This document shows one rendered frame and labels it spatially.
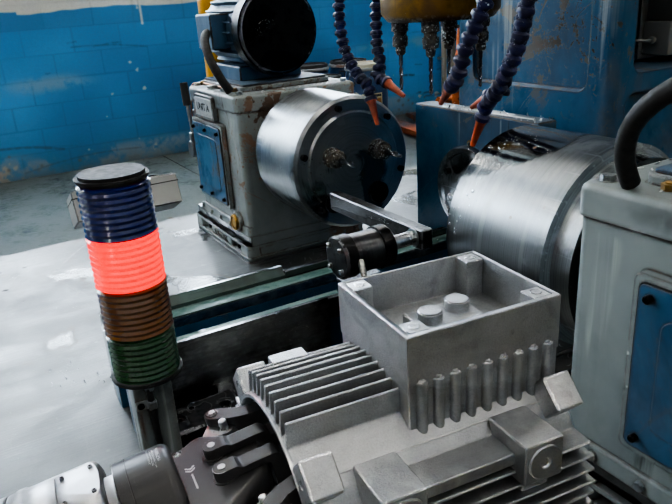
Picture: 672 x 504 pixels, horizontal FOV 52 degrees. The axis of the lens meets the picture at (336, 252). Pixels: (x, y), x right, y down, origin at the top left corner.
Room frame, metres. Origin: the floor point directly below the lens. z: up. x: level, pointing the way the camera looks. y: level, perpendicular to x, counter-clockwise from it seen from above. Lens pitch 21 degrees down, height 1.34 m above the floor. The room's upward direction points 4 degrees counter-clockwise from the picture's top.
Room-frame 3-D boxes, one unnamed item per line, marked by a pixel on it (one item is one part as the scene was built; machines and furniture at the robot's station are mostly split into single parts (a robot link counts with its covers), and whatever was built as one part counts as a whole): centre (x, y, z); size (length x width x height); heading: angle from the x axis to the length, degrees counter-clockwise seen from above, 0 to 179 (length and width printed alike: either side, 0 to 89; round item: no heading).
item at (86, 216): (0.55, 0.18, 1.19); 0.06 x 0.06 x 0.04
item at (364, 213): (1.00, -0.06, 1.01); 0.26 x 0.04 x 0.03; 29
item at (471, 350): (0.44, -0.07, 1.11); 0.12 x 0.11 x 0.07; 113
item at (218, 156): (1.60, 0.14, 0.99); 0.35 x 0.31 x 0.37; 29
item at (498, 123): (1.15, -0.28, 0.97); 0.30 x 0.11 x 0.34; 29
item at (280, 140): (1.38, 0.03, 1.04); 0.37 x 0.25 x 0.25; 29
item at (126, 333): (0.55, 0.18, 1.10); 0.06 x 0.06 x 0.04
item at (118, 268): (0.55, 0.18, 1.14); 0.06 x 0.06 x 0.04
